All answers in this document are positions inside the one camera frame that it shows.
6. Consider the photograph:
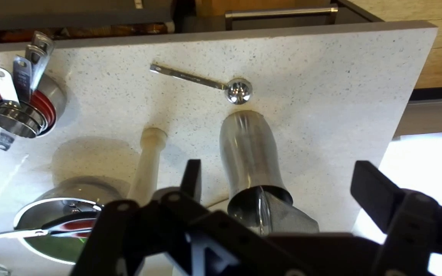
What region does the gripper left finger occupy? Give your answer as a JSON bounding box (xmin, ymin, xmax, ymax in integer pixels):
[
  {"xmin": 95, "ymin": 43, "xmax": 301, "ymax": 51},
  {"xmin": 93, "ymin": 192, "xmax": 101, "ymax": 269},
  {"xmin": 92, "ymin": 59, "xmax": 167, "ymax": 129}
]
[{"xmin": 69, "ymin": 159, "xmax": 302, "ymax": 276}]

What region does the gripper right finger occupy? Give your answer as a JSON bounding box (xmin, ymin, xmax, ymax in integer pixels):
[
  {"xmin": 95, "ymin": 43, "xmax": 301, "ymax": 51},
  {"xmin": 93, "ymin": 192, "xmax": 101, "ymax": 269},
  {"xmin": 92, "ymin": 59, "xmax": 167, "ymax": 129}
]
[{"xmin": 350, "ymin": 161, "xmax": 442, "ymax": 276}]

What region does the tall silver tin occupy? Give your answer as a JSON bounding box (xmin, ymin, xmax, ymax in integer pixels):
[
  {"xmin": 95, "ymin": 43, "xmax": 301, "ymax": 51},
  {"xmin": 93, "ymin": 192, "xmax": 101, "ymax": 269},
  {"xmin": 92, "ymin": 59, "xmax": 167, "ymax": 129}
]
[{"xmin": 219, "ymin": 110, "xmax": 294, "ymax": 230}]

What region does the shiny silver bowl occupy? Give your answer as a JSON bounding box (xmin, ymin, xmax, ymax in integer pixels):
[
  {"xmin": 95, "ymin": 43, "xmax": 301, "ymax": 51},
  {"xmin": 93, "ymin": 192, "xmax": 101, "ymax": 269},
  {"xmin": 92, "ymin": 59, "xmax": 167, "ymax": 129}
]
[{"xmin": 13, "ymin": 176, "xmax": 129, "ymax": 266}]

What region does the silver bowl with red inside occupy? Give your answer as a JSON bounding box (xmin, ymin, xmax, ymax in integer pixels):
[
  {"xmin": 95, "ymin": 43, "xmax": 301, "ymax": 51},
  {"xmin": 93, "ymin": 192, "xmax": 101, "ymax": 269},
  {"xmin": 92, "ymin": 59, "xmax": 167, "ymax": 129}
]
[{"xmin": 0, "ymin": 73, "xmax": 68, "ymax": 138}]

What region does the cream wooden muddler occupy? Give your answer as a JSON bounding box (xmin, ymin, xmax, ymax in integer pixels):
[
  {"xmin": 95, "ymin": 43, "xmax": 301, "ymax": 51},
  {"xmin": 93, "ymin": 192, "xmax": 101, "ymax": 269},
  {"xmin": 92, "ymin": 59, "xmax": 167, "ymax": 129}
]
[{"xmin": 127, "ymin": 128, "xmax": 168, "ymax": 207}]

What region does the silver measuring spoon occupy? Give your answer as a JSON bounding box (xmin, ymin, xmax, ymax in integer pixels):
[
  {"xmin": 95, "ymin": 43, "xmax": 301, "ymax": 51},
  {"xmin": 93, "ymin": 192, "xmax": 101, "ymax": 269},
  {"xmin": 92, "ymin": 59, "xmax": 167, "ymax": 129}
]
[{"xmin": 150, "ymin": 63, "xmax": 253, "ymax": 105}]

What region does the drawer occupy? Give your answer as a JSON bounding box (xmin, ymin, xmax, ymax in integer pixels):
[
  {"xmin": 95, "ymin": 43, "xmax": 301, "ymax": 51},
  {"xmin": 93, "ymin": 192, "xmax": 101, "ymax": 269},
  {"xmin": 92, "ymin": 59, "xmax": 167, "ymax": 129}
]
[{"xmin": 175, "ymin": 0, "xmax": 383, "ymax": 33}]

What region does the stack of steel measuring cups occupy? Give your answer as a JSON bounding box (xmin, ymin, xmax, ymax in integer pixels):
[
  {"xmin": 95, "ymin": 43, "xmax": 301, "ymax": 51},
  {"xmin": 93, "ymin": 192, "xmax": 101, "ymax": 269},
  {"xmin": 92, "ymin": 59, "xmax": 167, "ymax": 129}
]
[{"xmin": 0, "ymin": 31, "xmax": 55, "ymax": 151}]

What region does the drawer handle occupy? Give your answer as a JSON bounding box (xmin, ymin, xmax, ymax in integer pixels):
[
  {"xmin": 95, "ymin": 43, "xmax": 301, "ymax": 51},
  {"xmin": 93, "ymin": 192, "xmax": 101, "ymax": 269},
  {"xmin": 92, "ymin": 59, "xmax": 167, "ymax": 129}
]
[{"xmin": 225, "ymin": 5, "xmax": 339, "ymax": 31}]

